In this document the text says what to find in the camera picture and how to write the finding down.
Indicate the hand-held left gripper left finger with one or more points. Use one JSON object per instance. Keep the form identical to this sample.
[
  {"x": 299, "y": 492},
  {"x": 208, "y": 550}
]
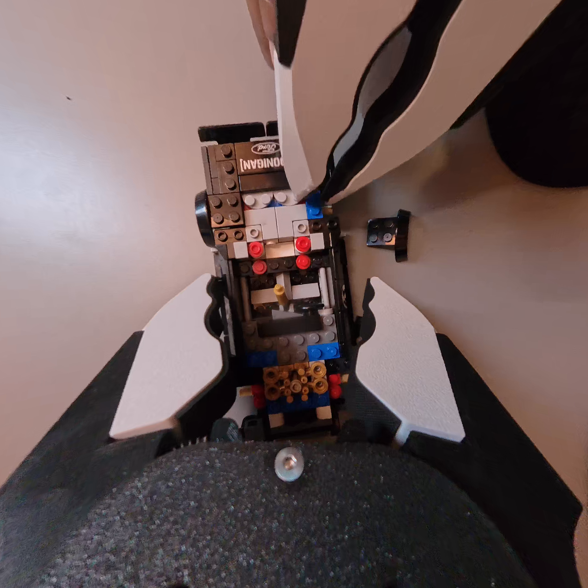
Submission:
[{"x": 174, "y": 363}]

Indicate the black toy brick car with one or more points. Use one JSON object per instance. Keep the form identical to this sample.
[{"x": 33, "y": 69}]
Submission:
[{"x": 262, "y": 181}]

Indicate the person's right forearm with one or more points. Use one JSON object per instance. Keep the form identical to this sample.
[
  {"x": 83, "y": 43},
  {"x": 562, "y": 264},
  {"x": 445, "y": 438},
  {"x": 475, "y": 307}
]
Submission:
[{"x": 542, "y": 128}]

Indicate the black wheel arch brick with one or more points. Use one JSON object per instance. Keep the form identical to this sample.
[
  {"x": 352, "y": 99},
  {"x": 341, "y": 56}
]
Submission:
[{"x": 383, "y": 236}]

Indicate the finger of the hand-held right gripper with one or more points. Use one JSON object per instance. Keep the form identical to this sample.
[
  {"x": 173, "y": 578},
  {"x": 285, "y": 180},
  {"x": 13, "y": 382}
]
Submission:
[
  {"x": 459, "y": 69},
  {"x": 321, "y": 69}
]

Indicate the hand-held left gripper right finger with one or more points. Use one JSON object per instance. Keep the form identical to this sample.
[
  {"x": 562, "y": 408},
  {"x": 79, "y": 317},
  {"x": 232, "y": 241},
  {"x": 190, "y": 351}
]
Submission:
[{"x": 404, "y": 367}]

